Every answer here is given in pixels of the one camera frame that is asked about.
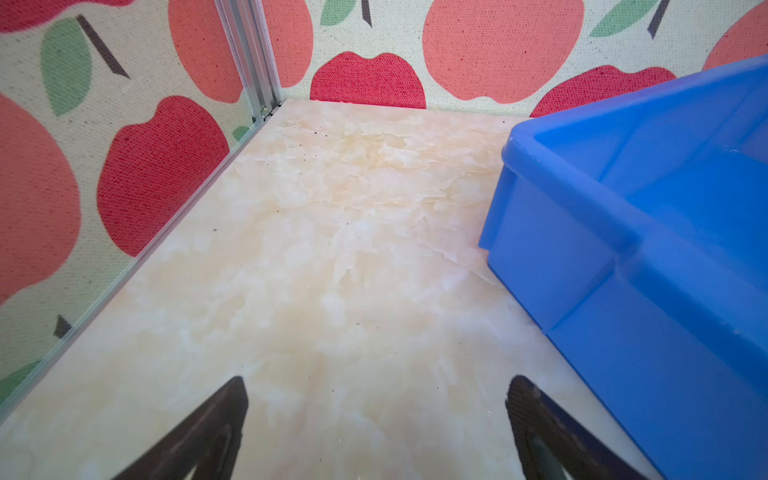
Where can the blue plastic bin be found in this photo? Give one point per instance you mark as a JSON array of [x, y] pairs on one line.
[[633, 231]]

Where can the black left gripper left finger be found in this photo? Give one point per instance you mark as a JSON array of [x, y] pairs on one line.
[[204, 445]]

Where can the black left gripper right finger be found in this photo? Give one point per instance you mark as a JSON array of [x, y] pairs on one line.
[[551, 444]]

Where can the aluminium left corner post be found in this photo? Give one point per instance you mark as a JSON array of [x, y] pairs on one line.
[[246, 30]]

